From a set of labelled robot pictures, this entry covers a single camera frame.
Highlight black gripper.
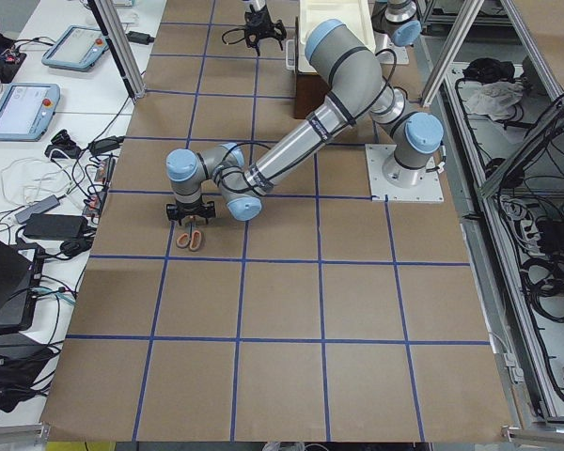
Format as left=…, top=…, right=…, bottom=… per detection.
left=243, top=12, right=286, bottom=55
left=165, top=200, right=215, bottom=227

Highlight grey orange scissors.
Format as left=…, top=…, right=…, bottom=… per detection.
left=176, top=216, right=203, bottom=252

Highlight white drawer handle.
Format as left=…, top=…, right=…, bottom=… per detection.
left=285, top=39, right=296, bottom=72

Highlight cream plastic drawer box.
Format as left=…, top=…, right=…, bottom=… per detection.
left=294, top=0, right=376, bottom=73

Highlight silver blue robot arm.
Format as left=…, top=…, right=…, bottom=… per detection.
left=237, top=1, right=422, bottom=55
left=165, top=19, right=444, bottom=223

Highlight brown wooden drawer cabinet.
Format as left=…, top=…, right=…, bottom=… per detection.
left=293, top=71, right=330, bottom=119

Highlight black power adapter brick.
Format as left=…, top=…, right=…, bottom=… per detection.
left=23, top=213, right=88, bottom=241

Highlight upper blue teach pendant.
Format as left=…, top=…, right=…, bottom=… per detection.
left=41, top=25, right=108, bottom=71

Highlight blue teach pendant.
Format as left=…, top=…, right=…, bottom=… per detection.
left=41, top=25, right=108, bottom=71
left=0, top=83, right=60, bottom=142

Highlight black laptop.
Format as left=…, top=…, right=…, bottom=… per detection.
left=0, top=241, right=43, bottom=334

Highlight lower blue teach pendant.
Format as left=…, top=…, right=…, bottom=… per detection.
left=0, top=83, right=60, bottom=142

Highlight white crumpled cloth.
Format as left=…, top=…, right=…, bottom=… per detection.
left=465, top=82, right=524, bottom=120

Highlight aluminium frame post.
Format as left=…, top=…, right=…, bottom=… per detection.
left=87, top=0, right=146, bottom=102

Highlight white coiled cable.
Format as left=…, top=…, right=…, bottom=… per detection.
left=0, top=157, right=76, bottom=207

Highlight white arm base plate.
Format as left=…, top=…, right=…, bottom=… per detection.
left=365, top=144, right=444, bottom=204

